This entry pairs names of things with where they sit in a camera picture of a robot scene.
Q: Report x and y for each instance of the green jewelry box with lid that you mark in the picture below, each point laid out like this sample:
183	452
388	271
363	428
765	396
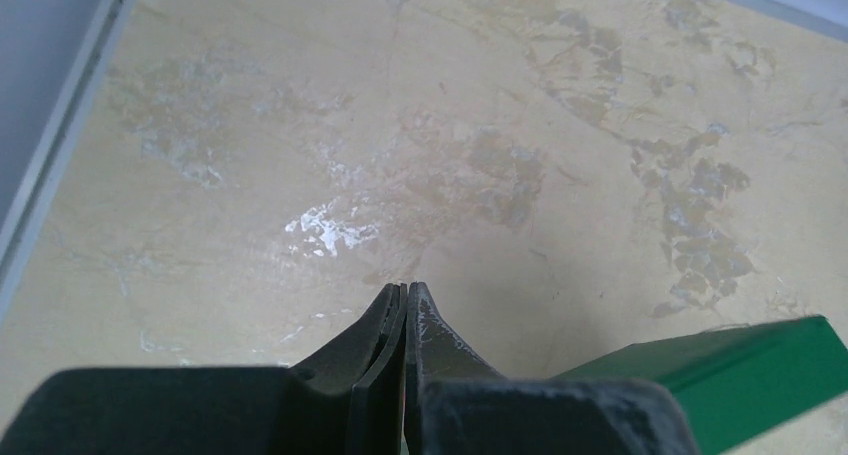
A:
735	384

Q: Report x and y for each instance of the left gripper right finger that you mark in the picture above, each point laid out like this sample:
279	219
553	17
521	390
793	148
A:
457	403

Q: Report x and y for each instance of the aluminium frame rail left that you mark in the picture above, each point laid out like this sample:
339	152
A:
54	54

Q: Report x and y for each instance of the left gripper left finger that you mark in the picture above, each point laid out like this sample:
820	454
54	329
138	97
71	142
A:
345	398

